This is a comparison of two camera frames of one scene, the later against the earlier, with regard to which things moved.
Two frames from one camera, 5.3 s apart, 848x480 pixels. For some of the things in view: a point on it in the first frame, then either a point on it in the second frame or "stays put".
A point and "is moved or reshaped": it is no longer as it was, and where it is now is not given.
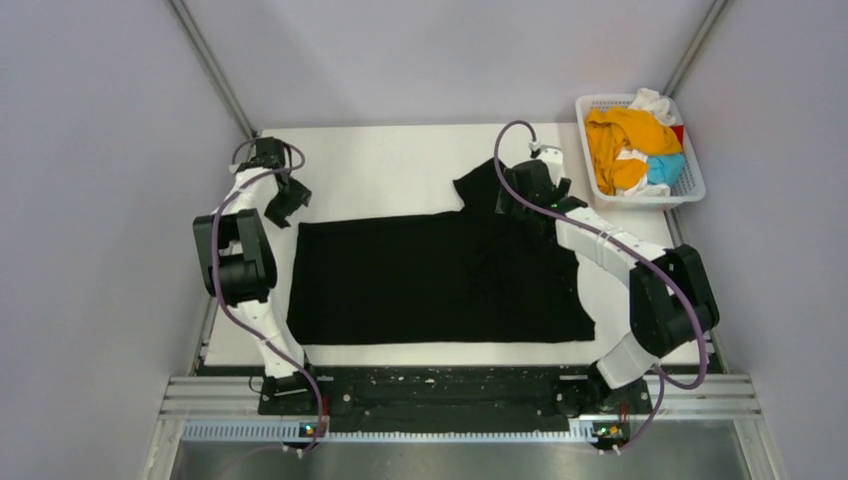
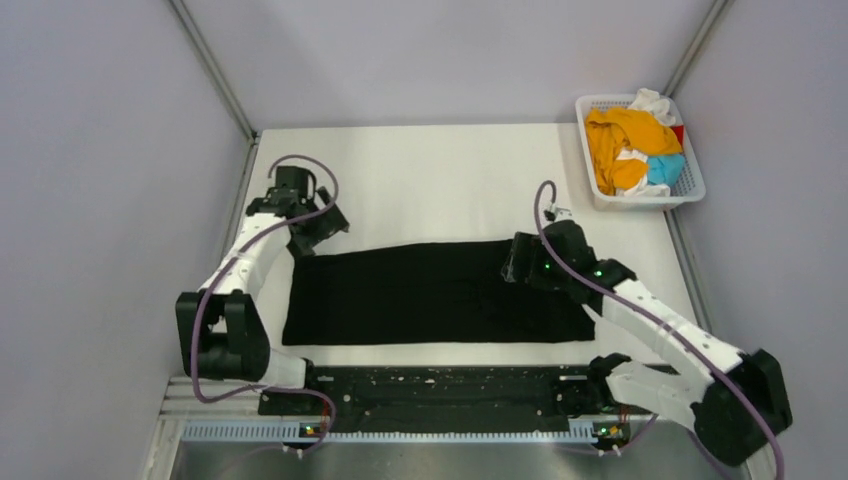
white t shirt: [649, 99] stays put
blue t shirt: [664, 169] stays put
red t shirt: [679, 130] stays put
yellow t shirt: [615, 129] stays put
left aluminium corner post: [216, 68] stays put
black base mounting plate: [450, 398] stays put
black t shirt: [472, 277] is moved or reshaped
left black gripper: [299, 195] -> [329, 224]
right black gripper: [504, 203] -> [526, 246]
